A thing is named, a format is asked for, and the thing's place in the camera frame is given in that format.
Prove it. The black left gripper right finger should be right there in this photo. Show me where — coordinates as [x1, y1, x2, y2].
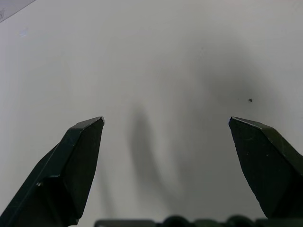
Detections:
[228, 116, 303, 219]

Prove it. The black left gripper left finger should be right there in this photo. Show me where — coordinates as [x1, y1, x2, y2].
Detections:
[0, 116, 106, 227]

